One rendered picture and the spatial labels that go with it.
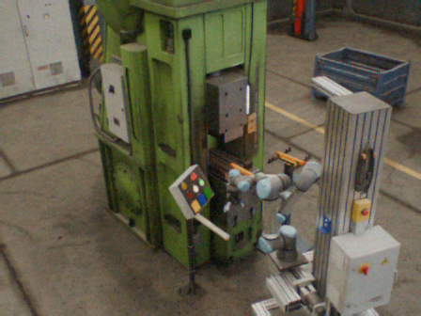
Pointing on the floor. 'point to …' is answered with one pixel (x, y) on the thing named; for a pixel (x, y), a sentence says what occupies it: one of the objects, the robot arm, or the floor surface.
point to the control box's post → (190, 252)
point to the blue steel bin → (364, 73)
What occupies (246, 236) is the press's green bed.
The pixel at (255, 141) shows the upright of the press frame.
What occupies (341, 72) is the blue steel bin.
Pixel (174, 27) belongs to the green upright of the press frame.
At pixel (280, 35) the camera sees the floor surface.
